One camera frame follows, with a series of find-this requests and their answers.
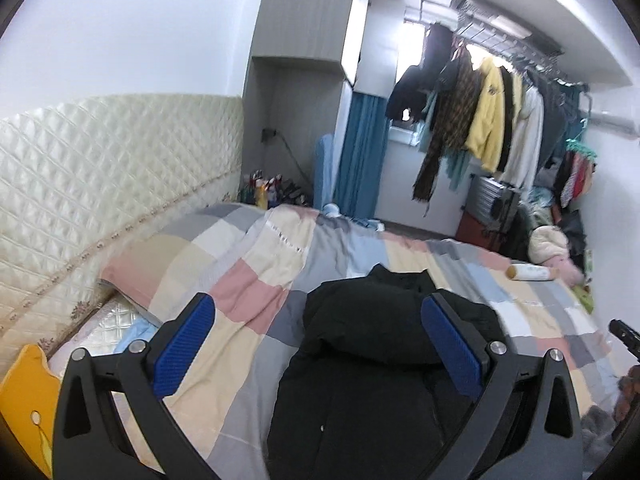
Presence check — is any silver suitcase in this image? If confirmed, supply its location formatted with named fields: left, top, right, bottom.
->
left=470, top=175, right=521, bottom=223

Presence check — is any light blue cloth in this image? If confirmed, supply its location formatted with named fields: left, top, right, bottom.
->
left=115, top=320, right=161, bottom=353

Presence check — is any blue curtain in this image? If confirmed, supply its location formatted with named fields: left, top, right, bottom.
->
left=334, top=92, right=388, bottom=221

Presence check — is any black puffer jacket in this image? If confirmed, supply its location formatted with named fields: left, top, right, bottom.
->
left=266, top=264, right=531, bottom=480

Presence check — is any hanging black garment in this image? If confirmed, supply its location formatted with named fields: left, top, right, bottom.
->
left=500, top=65, right=523, bottom=161

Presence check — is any patchwork pillow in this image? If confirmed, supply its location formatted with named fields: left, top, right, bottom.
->
left=100, top=205, right=266, bottom=326

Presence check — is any pale quilted mattress pad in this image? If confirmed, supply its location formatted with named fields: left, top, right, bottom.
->
left=47, top=292, right=161, bottom=461

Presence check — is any yellow plush toy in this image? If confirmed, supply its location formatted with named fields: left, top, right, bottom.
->
left=0, top=344, right=63, bottom=478

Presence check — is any blue fabric chair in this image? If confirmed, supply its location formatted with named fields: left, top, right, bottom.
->
left=314, top=133, right=335, bottom=208

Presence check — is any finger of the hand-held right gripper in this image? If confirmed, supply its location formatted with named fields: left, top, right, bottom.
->
left=608, top=318, right=640, bottom=361

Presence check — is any red box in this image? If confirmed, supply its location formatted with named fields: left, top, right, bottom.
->
left=456, top=207, right=501, bottom=248

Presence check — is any hanging light teal garment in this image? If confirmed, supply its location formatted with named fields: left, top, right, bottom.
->
left=420, top=90, right=471, bottom=193

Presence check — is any pile of mixed clothes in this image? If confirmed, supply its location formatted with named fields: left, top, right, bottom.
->
left=520, top=185, right=588, bottom=271

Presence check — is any hanging dark grey garment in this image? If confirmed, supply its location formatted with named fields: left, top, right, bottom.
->
left=537, top=72, right=576, bottom=161

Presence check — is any brown fuzzy cloth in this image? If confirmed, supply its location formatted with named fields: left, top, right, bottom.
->
left=617, top=364, right=640, bottom=422

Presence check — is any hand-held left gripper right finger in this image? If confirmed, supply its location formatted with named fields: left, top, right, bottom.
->
left=420, top=291, right=586, bottom=480

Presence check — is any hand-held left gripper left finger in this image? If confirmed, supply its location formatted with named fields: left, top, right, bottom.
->
left=52, top=291, right=217, bottom=480

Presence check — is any pastel patchwork bed quilt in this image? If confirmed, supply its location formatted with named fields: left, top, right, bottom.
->
left=100, top=203, right=621, bottom=480

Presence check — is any pink cloth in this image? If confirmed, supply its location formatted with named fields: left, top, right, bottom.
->
left=545, top=255, right=583, bottom=283

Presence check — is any grey fleece blanket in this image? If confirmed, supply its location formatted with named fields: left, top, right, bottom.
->
left=580, top=402, right=623, bottom=443

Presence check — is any hanging white hoodie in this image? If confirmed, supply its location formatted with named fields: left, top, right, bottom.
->
left=500, top=87, right=545, bottom=191

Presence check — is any metal ceiling clothes rack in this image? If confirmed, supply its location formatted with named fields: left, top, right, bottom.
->
left=402, top=0, right=593, bottom=121

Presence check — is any hanging brown plaid coat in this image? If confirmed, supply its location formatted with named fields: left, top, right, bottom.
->
left=412, top=45, right=476, bottom=206

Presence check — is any hanging pale yellow garment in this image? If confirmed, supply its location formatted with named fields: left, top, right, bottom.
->
left=512, top=72, right=532, bottom=121

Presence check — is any hanging yellow fleece jacket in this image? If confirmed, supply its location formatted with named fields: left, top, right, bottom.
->
left=464, top=57, right=516, bottom=173

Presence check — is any hanging black jacket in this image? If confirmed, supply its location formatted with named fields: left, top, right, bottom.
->
left=386, top=22, right=453, bottom=123

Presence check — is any cream quilted headboard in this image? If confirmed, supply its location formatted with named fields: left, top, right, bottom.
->
left=0, top=92, right=246, bottom=361

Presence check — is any group of bedside bottles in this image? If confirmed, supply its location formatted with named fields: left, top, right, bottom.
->
left=240, top=170, right=303, bottom=211

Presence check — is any white lint roller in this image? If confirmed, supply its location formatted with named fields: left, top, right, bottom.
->
left=506, top=264, right=558, bottom=282

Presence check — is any cream puffy coat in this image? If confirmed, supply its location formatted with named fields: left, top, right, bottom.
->
left=529, top=225, right=571, bottom=266

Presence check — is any grey wall cabinet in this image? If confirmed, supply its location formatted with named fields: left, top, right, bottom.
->
left=242, top=0, right=373, bottom=206

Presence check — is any black wall plug cable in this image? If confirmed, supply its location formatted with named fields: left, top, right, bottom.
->
left=262, top=128, right=308, bottom=181

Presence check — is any teal clip hanger with socks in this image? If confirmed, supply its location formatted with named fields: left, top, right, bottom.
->
left=552, top=127, right=598, bottom=208

